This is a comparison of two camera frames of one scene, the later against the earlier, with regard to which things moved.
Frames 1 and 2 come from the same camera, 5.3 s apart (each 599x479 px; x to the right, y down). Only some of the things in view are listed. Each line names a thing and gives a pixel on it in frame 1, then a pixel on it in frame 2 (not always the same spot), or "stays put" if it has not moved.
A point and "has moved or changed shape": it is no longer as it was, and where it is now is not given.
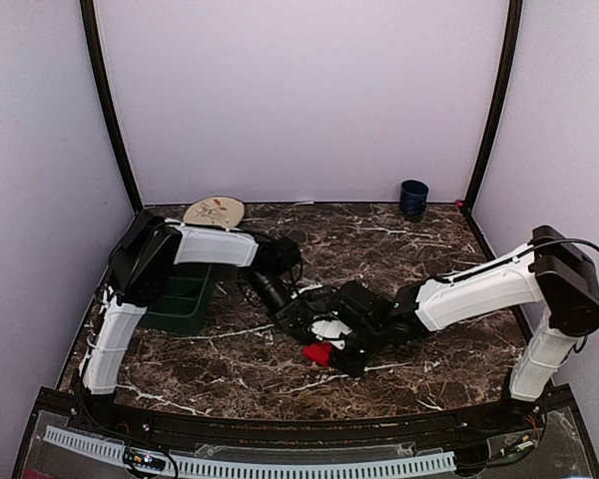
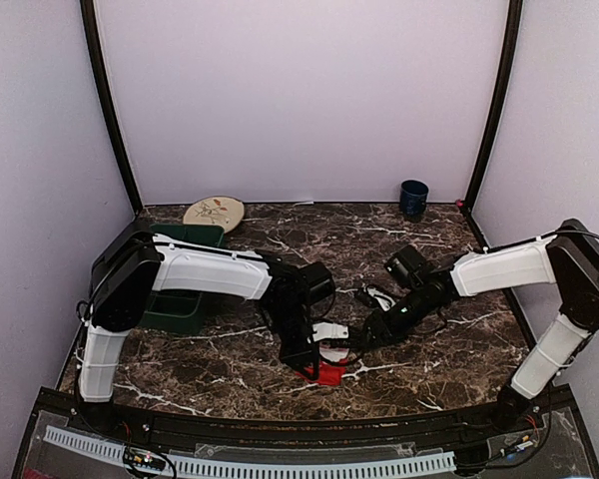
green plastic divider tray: (183, 304) stays put
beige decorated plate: (220, 211) stays put
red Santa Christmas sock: (318, 352) has moved or changed shape
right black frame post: (503, 98) stays put
